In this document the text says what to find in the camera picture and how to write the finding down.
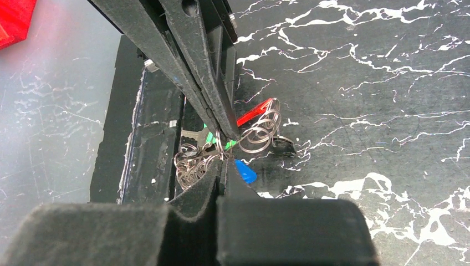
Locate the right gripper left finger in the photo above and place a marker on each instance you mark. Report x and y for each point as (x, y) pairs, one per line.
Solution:
(179, 232)

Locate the metal key organizer ring red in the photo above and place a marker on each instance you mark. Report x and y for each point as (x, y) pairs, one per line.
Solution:
(192, 161)

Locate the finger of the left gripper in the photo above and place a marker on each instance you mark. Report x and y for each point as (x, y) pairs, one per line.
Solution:
(205, 35)
(141, 23)

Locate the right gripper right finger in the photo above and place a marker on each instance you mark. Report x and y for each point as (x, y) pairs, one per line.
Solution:
(252, 230)

